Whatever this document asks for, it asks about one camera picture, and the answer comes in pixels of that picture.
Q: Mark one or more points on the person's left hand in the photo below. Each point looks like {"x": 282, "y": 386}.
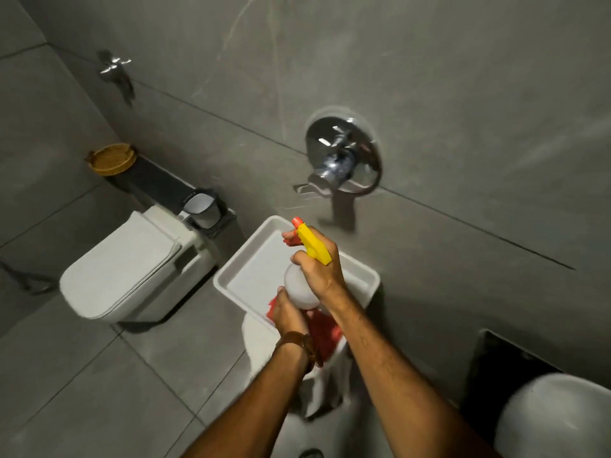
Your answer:
{"x": 291, "y": 319}

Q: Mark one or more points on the person's right hand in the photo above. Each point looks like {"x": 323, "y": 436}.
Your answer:
{"x": 324, "y": 279}

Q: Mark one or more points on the person's left fingers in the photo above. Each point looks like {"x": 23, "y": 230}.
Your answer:
{"x": 279, "y": 300}

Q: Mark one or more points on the person's right thumb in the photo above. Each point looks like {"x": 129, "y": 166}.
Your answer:
{"x": 302, "y": 262}

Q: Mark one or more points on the white spray bottle yellow trigger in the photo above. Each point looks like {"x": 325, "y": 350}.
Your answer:
{"x": 300, "y": 288}

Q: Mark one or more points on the red cleaning cloth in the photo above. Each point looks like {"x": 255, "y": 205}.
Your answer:
{"x": 325, "y": 336}

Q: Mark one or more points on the person's left forearm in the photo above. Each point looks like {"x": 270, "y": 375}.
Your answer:
{"x": 257, "y": 405}

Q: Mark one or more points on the person's right forearm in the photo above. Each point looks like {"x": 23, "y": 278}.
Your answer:
{"x": 396, "y": 376}

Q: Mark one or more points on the white rectangular basin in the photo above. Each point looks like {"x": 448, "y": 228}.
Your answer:
{"x": 253, "y": 276}

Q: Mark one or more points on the white hanging cloth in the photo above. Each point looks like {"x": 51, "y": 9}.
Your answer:
{"x": 330, "y": 391}

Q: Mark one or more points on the dark stone ledge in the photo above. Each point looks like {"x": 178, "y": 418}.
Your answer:
{"x": 157, "y": 183}

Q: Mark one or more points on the white round basin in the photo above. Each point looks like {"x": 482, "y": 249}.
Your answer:
{"x": 558, "y": 419}

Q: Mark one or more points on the white basin pedestal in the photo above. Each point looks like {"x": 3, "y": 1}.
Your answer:
{"x": 260, "y": 345}

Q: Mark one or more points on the chrome wall mixer valve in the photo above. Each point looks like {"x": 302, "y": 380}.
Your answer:
{"x": 343, "y": 157}

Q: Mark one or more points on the white wall-hung toilet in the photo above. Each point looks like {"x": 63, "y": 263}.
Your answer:
{"x": 124, "y": 271}

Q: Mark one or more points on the chrome wall tap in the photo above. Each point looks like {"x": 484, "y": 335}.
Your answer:
{"x": 113, "y": 67}

